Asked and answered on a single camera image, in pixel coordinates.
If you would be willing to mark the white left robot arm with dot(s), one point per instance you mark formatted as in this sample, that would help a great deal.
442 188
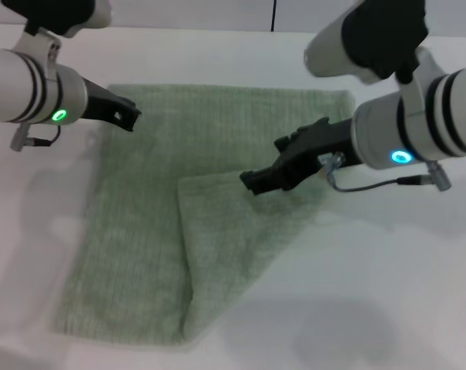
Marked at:
9 85

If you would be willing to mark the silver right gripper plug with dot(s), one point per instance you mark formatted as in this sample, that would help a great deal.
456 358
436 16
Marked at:
332 162

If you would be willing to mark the green terry towel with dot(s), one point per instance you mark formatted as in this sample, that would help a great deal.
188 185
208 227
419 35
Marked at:
140 231

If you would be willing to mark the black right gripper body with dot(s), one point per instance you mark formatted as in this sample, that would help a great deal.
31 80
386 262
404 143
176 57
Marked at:
325 140

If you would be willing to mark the dark vertical background strip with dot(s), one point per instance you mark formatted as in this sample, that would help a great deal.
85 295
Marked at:
273 15

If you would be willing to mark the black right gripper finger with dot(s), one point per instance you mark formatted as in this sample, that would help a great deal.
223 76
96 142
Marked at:
271 179
294 140

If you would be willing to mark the left wrist camera housing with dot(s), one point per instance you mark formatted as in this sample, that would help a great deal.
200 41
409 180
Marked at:
63 11

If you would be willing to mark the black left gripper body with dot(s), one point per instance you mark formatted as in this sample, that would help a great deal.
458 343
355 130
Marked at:
99 104

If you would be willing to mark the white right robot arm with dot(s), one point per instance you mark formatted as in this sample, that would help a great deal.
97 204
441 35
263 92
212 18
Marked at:
440 119

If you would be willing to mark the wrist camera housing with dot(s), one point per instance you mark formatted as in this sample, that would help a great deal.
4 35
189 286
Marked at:
63 11
379 34

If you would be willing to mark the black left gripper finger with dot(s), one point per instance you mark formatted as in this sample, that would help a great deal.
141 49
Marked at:
130 108
125 122

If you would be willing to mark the right wrist camera housing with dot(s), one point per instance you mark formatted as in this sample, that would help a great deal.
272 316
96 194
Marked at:
379 34

